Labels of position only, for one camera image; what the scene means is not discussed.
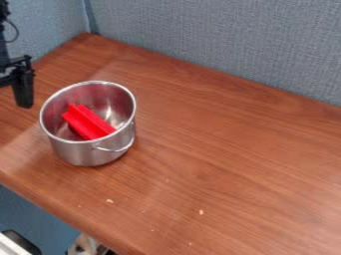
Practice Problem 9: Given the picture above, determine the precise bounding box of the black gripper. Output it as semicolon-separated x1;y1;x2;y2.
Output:
0;55;35;109

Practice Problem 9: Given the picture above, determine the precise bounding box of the stainless steel pot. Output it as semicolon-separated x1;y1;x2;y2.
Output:
40;81;138;166

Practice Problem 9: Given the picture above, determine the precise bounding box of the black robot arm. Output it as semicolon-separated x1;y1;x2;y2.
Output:
0;0;35;109

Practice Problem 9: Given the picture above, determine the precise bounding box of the white spotted object below table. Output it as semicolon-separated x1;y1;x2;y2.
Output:
66;234;108;255

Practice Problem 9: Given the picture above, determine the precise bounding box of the red plastic block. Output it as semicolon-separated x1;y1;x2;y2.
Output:
62;104;116;140

